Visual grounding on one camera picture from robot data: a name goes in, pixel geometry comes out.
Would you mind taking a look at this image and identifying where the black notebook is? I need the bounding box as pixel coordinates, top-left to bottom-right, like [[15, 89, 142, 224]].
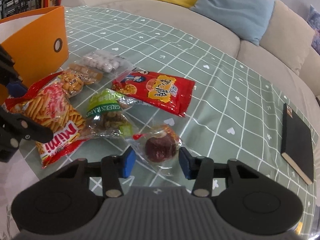
[[280, 103, 314, 185]]

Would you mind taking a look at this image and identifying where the beige cushion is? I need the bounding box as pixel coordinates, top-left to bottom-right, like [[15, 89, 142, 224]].
[[260, 0, 315, 75]]

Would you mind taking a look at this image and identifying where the orange cardboard box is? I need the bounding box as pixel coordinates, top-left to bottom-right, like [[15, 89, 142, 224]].
[[0, 6, 69, 105]]

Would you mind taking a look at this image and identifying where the light blue pillow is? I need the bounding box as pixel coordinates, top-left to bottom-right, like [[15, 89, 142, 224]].
[[189, 0, 275, 46]]

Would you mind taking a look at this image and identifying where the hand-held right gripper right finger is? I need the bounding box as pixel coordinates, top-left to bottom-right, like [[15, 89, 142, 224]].
[[178, 147, 263, 197]]

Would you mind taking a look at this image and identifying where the beige sofa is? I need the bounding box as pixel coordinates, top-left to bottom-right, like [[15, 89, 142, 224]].
[[61, 0, 320, 105]]

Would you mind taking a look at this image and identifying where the blue printed figure pillow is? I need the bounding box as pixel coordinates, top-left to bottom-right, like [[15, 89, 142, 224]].
[[306, 4, 320, 54]]

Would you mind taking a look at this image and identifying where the clear dark plum packet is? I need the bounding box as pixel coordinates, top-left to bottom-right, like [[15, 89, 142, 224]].
[[125, 124, 184, 175]]

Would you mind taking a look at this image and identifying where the green checked tablecloth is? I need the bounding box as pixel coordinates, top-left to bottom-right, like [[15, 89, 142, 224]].
[[25, 4, 320, 235]]

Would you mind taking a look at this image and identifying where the clear packet of white balls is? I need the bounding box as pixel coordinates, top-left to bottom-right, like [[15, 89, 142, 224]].
[[82, 50, 134, 73]]

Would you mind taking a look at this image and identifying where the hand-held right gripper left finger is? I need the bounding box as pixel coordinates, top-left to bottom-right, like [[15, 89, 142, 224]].
[[54, 146, 137, 198]]

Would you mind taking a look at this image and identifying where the brown label peanut packet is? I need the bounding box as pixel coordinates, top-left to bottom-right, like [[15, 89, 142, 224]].
[[59, 64, 103, 98]]

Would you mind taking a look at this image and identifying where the green raisin packet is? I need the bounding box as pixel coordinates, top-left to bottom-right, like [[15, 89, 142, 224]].
[[85, 89, 148, 139]]

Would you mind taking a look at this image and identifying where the red cracker packet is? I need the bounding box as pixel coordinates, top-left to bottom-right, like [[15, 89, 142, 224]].
[[111, 70, 196, 117]]

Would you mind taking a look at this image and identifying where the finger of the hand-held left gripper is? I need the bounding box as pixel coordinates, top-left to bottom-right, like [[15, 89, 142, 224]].
[[0, 109, 54, 150], [0, 44, 28, 98]]

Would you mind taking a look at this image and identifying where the red stick snack packet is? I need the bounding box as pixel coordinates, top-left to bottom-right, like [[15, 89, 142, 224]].
[[3, 72, 88, 169]]

